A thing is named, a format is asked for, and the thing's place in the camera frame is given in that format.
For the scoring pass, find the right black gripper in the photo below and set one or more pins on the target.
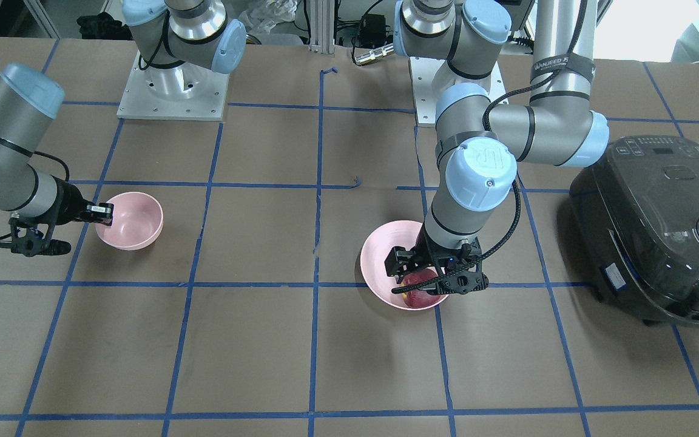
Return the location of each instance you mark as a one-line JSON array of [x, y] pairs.
[[70, 203]]

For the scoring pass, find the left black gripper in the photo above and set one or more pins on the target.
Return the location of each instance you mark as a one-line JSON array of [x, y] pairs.
[[434, 249]]

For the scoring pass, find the red apple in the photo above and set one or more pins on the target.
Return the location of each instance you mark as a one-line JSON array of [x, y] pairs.
[[418, 299]]

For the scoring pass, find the small pink bowl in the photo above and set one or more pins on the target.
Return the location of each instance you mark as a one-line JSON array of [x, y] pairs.
[[138, 220]]

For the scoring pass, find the pink plate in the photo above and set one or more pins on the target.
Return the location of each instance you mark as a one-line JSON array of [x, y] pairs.
[[376, 249]]

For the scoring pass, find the metal cylinder connector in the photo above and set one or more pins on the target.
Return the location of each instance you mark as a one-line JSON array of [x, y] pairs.
[[374, 55]]

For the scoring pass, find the dark grey rice cooker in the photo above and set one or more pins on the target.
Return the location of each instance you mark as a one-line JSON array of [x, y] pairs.
[[637, 209]]

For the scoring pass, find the aluminium frame post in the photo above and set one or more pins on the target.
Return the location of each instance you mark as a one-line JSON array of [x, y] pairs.
[[321, 26]]

